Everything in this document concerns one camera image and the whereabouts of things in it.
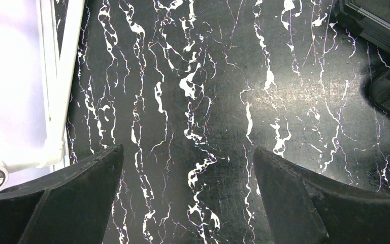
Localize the black poker set case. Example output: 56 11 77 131
333 1 390 114

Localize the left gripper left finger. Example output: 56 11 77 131
0 144 124 243

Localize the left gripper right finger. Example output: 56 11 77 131
253 147 390 243

